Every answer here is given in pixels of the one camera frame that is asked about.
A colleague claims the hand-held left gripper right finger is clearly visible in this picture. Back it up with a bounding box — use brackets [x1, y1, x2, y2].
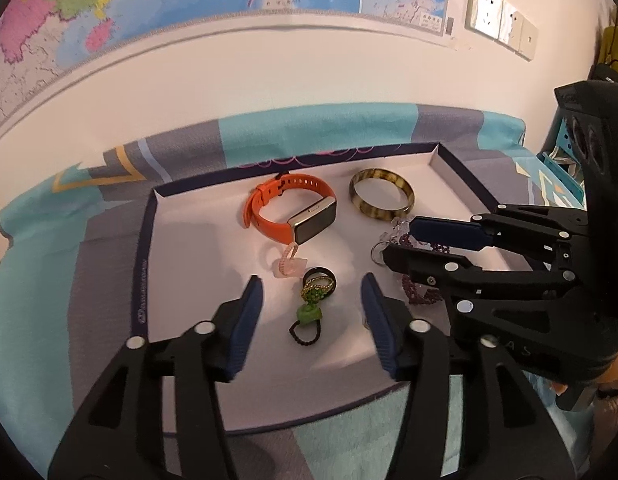
[360, 272, 562, 480]

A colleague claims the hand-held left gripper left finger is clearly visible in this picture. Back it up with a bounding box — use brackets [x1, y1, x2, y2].
[48, 275, 265, 480]

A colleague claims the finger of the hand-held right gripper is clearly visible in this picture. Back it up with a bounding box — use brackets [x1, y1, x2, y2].
[381, 246, 579, 317]
[408, 204, 590, 272]

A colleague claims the purple bead bracelet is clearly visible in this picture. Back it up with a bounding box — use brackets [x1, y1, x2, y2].
[396, 242, 451, 307]

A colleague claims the clear crystal bead bracelet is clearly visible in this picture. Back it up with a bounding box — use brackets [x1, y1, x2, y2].
[379, 217, 440, 253]

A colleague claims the green bead black hair tie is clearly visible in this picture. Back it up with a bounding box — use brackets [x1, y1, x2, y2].
[289, 302, 324, 346]

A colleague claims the gold chain ring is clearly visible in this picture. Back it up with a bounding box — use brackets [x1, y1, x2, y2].
[301, 282, 335, 307]

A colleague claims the white tray with navy rim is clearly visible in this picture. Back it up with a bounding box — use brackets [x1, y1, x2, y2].
[131, 142, 520, 433]

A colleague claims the pink hair tie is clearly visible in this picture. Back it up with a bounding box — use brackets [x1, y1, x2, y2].
[271, 241, 310, 279]

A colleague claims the person's right forearm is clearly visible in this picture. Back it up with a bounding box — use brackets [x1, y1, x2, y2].
[592, 392, 618, 467]

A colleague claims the person's right hand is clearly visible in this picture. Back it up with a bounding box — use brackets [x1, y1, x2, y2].
[594, 355, 618, 398]

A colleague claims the tortoiseshell bangle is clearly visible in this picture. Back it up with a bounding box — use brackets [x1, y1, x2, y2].
[349, 167, 416, 223]

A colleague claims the orange smart band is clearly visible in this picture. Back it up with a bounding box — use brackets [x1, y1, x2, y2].
[244, 174, 338, 246]

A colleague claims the teal and grey patterned mat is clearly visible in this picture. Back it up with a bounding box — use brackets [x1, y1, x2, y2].
[0, 102, 590, 480]

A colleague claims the yellow hanging bag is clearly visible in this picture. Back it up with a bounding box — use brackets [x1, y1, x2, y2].
[602, 25, 618, 79]

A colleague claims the black ring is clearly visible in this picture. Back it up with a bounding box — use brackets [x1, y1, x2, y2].
[303, 267, 336, 301]

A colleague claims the large white wall socket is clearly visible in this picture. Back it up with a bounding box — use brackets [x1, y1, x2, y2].
[466, 0, 505, 36]

